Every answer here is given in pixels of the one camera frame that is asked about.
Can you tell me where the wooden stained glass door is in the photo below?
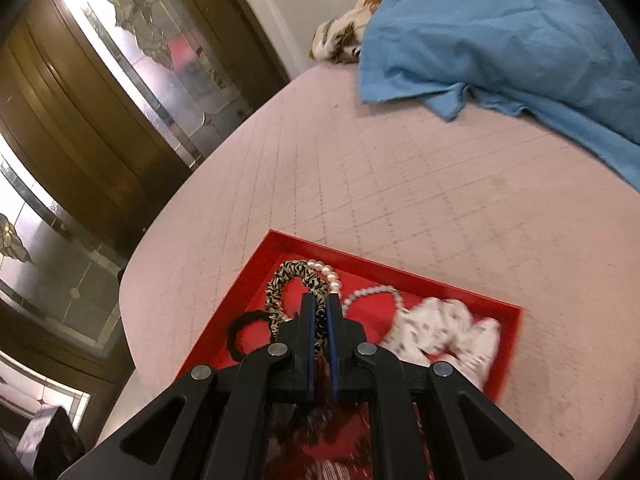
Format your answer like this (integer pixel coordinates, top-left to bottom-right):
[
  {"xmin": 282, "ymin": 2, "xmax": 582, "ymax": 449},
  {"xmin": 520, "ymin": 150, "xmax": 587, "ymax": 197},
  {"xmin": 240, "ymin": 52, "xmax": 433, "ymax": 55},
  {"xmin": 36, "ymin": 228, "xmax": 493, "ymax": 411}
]
[{"xmin": 1, "ymin": 0, "xmax": 288, "ymax": 446}]

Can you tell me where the pink quilted mattress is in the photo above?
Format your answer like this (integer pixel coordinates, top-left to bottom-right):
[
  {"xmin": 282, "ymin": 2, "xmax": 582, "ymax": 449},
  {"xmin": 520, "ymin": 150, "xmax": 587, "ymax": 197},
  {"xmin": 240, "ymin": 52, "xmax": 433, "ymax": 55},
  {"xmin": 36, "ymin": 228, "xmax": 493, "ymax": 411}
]
[{"xmin": 96, "ymin": 62, "xmax": 640, "ymax": 480}]

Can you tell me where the leopard print hair tie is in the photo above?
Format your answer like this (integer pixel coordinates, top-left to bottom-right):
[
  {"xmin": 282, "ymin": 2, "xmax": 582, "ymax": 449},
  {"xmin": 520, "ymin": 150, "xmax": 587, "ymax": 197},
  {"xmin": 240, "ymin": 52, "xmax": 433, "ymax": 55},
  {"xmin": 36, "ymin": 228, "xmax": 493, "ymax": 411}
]
[{"xmin": 263, "ymin": 259, "xmax": 331, "ymax": 359}]

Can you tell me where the red tray box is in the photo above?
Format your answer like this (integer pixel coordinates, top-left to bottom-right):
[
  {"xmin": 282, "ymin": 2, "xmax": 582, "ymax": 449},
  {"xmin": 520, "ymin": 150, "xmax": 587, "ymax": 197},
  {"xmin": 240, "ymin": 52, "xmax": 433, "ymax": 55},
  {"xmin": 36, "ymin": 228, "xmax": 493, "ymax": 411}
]
[{"xmin": 176, "ymin": 227, "xmax": 524, "ymax": 480}]

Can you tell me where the black hair tie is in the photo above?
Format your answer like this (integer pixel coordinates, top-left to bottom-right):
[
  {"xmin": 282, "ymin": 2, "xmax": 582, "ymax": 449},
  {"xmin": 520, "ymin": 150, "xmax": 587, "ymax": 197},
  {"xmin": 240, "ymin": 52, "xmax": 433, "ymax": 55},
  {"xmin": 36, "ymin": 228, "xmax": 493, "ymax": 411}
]
[{"xmin": 226, "ymin": 309, "xmax": 274, "ymax": 363}]

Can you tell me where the floral patterned blanket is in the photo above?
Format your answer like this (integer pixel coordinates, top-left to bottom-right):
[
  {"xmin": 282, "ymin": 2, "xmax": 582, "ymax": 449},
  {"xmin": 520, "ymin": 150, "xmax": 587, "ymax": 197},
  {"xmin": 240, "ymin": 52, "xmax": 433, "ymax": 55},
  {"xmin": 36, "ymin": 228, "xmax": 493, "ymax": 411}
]
[{"xmin": 308, "ymin": 0, "xmax": 383, "ymax": 64}]

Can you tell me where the red polka dot scrunchie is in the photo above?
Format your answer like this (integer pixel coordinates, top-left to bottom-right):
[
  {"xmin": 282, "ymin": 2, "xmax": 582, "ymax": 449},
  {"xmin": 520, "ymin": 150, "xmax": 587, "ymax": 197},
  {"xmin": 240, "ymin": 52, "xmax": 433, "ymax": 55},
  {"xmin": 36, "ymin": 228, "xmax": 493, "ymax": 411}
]
[{"xmin": 280, "ymin": 402, "xmax": 371, "ymax": 468}]

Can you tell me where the pink plaid scrunchie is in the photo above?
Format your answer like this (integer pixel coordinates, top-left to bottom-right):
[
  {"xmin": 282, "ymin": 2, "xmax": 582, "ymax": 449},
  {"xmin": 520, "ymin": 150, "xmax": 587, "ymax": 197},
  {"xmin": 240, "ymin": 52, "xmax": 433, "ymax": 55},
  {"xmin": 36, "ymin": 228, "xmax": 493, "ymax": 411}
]
[{"xmin": 304, "ymin": 458, "xmax": 371, "ymax": 480}]

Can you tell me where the white patterned scrunchie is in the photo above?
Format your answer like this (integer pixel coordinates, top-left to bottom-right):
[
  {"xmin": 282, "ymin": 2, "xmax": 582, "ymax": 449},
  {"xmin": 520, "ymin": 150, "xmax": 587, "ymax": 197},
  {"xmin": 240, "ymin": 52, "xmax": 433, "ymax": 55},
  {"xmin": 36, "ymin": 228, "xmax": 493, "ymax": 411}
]
[{"xmin": 381, "ymin": 297, "xmax": 501, "ymax": 389}]

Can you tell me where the blue cloth sheet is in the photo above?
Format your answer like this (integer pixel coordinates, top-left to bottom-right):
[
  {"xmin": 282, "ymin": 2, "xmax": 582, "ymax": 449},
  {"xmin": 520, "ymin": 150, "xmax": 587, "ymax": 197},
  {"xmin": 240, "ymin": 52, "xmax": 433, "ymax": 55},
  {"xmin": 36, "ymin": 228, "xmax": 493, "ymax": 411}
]
[{"xmin": 358, "ymin": 0, "xmax": 639, "ymax": 185}]

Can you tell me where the small pearl bead bracelet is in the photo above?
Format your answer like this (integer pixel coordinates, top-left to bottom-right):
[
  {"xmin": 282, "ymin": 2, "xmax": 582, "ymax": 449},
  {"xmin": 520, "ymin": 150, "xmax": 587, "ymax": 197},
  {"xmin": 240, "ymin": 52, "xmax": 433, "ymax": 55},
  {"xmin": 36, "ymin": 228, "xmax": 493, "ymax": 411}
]
[{"xmin": 342, "ymin": 284, "xmax": 406, "ymax": 319}]

